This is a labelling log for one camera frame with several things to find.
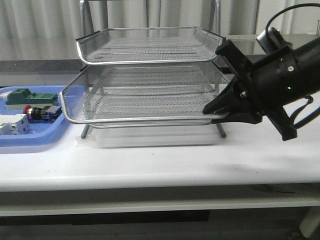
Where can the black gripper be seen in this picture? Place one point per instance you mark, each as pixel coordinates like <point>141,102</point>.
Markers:
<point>257,89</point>

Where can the mesh tray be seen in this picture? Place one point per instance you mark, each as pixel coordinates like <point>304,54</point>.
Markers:
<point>142,92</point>
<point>153,123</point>
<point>148,45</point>

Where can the red emergency stop button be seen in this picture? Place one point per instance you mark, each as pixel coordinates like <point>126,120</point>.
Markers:
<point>47,114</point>

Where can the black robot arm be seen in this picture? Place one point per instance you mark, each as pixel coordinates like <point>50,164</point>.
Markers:
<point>305,78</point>

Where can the blue plastic tray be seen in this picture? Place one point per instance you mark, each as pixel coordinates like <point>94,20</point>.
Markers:
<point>40,132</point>

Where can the green terminal block module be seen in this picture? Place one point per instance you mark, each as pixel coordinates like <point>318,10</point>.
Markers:
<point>22,97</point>

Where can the white circuit breaker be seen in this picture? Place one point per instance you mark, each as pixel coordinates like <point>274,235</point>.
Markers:
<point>17,124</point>

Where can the grey metal rack frame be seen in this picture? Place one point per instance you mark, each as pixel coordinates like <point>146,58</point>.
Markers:
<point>86,19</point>

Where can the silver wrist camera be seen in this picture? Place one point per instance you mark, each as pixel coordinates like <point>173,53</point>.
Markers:
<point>272,40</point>

